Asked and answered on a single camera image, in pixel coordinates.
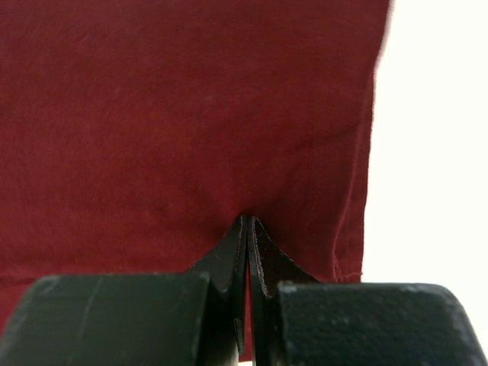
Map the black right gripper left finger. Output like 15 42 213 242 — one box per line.
186 216 248 355

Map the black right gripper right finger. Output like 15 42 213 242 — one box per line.
247 216 321 298

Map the dark red t shirt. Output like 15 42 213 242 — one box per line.
1 1 391 365

